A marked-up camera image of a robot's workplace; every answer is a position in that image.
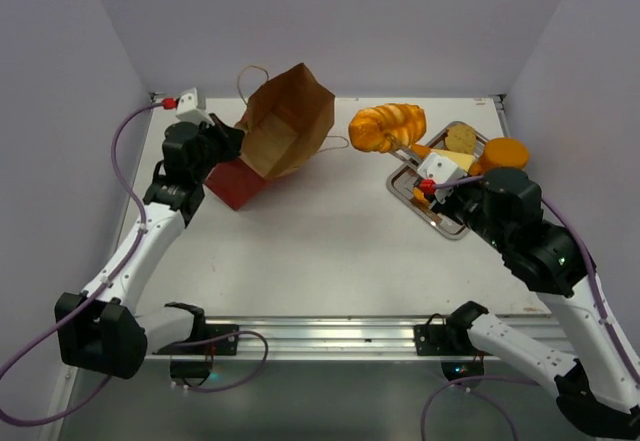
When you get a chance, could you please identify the metal tongs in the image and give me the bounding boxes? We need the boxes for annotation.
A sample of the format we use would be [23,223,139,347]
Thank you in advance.
[385,133,423,171]

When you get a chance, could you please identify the round orange bun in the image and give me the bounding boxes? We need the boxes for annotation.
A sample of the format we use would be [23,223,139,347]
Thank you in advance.
[469,137,530,176]

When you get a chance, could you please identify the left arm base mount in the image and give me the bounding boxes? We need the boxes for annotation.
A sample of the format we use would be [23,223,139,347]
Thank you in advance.
[164,323,239,387]

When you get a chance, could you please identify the orange braided pastry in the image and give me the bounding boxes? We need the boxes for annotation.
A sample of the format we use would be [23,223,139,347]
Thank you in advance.
[348,103,427,153]

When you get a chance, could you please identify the long orange bread roll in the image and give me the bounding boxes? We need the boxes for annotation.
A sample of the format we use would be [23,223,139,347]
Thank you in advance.
[410,144,431,159]

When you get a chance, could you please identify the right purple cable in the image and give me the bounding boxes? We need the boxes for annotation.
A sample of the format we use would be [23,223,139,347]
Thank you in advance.
[419,173,640,441]

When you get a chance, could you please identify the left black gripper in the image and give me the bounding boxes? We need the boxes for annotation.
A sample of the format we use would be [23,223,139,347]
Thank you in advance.
[192,113,244,182]

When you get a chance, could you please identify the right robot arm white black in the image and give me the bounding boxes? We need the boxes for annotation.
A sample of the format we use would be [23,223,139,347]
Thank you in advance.
[419,167,639,440]

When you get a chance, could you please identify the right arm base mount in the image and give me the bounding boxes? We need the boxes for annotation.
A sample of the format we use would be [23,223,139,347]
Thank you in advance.
[413,313,487,381]

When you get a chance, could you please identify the steel tray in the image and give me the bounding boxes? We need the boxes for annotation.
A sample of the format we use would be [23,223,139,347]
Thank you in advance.
[386,121,489,241]

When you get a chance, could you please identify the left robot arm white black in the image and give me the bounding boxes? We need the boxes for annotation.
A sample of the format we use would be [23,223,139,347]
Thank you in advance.
[54,115,245,379]

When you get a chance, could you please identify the round sliced bread piece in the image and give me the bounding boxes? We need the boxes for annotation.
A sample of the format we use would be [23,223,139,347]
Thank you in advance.
[444,123,477,155]

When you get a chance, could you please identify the red brown paper bag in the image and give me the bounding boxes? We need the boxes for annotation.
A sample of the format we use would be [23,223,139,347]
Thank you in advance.
[205,63,335,210]

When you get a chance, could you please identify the aluminium front rail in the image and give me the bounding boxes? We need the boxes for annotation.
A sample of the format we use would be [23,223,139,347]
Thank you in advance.
[67,314,589,362]

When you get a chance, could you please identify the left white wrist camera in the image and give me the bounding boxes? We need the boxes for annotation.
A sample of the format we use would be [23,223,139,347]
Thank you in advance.
[175,87,209,125]

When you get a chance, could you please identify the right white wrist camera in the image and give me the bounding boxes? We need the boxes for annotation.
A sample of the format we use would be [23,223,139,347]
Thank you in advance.
[417,152,466,203]

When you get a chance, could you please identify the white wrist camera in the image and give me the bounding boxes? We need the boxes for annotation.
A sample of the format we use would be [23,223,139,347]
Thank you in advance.
[417,152,466,203]
[175,87,209,125]

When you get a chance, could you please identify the fake triangle sandwich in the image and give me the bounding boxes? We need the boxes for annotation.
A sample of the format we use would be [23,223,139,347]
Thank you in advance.
[433,149,476,172]

